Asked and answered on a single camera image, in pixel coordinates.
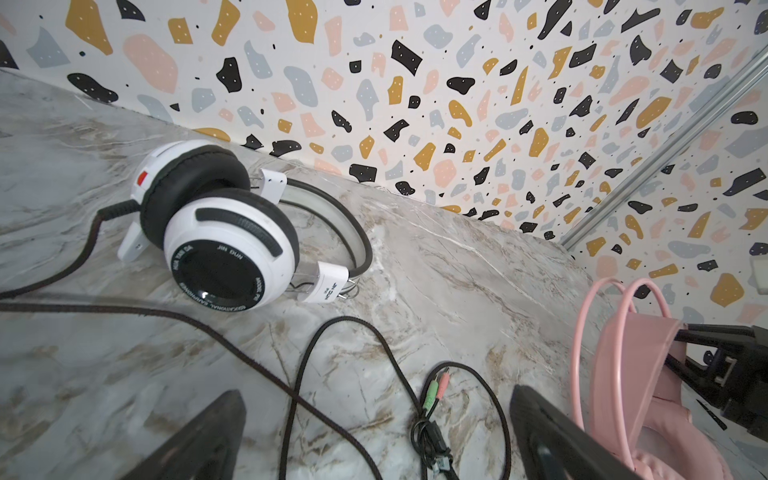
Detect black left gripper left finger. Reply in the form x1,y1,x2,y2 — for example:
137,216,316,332
124,390,247,479

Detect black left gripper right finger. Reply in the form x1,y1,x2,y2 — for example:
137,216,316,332
510,384,638,480

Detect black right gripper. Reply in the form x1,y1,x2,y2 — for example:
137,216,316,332
665,324,767,441

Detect pink headphones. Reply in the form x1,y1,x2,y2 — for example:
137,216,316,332
570,277,732,479

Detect white black headphones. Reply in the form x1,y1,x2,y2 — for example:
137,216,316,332
118,140,373,312

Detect black braided headphone cable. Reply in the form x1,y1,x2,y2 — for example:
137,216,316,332
0,199,513,480

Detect right aluminium corner post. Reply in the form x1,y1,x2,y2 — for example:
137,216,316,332
559,47,767,250

